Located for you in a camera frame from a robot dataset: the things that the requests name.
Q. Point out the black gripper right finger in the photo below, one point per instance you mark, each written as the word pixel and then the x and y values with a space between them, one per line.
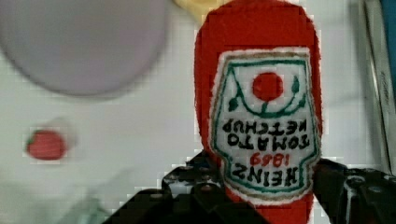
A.
pixel 353 195

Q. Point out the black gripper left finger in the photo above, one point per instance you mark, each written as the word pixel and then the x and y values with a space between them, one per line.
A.
pixel 190 194

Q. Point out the plush red ketchup bottle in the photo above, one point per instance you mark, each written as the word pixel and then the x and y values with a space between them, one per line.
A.
pixel 258 104

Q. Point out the plush strawberry near plate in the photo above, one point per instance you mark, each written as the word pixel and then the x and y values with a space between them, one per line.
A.
pixel 46 145

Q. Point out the black toaster oven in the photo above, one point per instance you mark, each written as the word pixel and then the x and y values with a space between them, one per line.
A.
pixel 379 48

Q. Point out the plush peeled banana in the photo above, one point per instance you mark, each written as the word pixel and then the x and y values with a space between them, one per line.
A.
pixel 199 9

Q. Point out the round grey plate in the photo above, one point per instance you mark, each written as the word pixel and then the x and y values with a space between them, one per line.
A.
pixel 82 47

